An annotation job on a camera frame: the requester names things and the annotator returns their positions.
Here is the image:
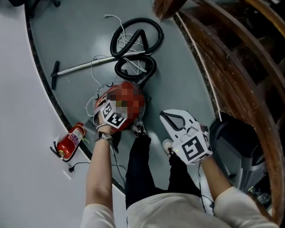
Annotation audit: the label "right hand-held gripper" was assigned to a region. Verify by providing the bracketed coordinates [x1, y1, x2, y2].
[159, 109, 214, 166]

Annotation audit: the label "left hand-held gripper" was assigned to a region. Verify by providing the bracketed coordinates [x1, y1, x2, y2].
[93, 100, 128, 130]

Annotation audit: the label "red vacuum cleaner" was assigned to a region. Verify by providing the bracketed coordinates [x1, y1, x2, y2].
[93, 81, 149, 134]

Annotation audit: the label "person's right forearm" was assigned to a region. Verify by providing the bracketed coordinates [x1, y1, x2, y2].
[199, 157, 233, 200]

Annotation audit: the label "person's left forearm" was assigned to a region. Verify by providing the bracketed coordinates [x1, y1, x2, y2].
[85, 117, 114, 210]

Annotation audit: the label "metal vacuum wand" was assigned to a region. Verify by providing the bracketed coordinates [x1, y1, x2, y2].
[50, 50, 152, 90]

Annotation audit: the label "person's right shoe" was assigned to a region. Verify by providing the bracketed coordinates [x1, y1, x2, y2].
[161, 138, 175, 158]

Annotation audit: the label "person's shoe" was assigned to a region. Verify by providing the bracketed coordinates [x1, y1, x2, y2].
[161, 138, 175, 158]
[132, 121, 148, 137]

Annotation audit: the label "grey wrist band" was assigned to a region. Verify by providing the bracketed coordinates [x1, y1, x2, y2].
[94, 131, 114, 144]

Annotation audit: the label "person's left shoe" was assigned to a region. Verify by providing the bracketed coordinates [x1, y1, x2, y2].
[132, 121, 148, 137]

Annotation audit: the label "red fire extinguisher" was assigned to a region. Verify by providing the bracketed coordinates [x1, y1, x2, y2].
[49, 122, 87, 162]

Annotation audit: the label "person's black trousers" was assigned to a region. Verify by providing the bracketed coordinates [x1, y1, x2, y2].
[124, 134, 202, 210]

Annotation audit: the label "dark grey plastic machine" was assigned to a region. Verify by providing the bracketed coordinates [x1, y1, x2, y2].
[209, 112, 274, 194]

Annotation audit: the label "wooden stair railing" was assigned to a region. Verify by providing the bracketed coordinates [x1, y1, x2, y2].
[153, 0, 285, 225]

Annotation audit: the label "person's white shirt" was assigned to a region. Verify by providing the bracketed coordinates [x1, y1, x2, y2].
[80, 185, 280, 228]

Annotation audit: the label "black office chair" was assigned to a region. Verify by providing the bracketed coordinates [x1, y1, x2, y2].
[4, 0, 61, 19]

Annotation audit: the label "black plug cable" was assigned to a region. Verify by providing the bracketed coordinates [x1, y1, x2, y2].
[68, 161, 92, 173]

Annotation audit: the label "black vacuum hose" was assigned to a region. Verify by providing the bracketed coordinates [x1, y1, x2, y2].
[110, 17, 164, 85]

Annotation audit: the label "white power cord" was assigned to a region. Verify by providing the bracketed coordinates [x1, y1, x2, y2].
[85, 13, 148, 118]

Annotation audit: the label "wooden newel post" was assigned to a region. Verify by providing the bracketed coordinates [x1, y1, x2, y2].
[153, 0, 200, 21]

